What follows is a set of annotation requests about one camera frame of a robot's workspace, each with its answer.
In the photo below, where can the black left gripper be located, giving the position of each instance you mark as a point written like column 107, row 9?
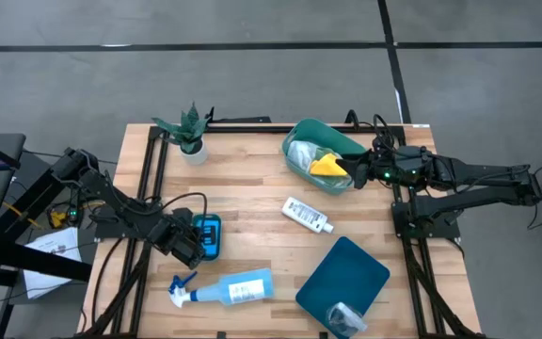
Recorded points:
column 179, row 240

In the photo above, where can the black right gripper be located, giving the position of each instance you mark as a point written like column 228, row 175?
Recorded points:
column 407, row 174

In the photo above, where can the blue sponge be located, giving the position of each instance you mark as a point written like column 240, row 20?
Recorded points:
column 212, row 249

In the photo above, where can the yellow cloth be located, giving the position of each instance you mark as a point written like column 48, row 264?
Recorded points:
column 325, row 167

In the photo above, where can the green cloth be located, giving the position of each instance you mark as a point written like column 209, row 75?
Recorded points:
column 327, row 151

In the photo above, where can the white plastic bag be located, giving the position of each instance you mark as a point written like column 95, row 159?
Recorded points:
column 299, row 155

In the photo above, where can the clear crushed plastic bottle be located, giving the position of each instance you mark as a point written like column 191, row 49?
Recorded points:
column 346, row 320

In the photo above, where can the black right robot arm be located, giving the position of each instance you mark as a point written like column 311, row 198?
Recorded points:
column 487, row 176

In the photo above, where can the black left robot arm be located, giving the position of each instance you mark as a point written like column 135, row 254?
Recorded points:
column 111, row 198

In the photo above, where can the small green rectangular tray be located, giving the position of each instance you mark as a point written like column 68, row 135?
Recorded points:
column 212, row 258

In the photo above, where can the blue liquid spray bottle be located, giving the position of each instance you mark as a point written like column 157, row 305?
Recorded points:
column 240, row 289

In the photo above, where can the white lotion bottle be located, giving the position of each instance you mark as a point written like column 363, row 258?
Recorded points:
column 304, row 213

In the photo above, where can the snake plant in white pot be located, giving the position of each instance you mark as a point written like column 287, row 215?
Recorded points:
column 195, row 153

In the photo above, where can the dark teal plastic tray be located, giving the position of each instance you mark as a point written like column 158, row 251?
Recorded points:
column 346, row 278

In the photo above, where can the white paper sheets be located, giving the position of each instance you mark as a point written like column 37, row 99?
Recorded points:
column 59, row 245

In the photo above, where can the power hub with green light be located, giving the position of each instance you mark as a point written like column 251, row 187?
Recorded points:
column 59, row 219

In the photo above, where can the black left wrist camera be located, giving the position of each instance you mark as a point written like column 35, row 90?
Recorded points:
column 182, row 215

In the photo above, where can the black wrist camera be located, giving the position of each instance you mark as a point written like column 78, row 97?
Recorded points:
column 412, row 154
column 182, row 215

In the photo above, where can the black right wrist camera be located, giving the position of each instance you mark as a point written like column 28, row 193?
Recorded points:
column 412, row 154

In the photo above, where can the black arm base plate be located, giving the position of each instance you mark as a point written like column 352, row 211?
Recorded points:
column 440, row 230
column 111, row 230

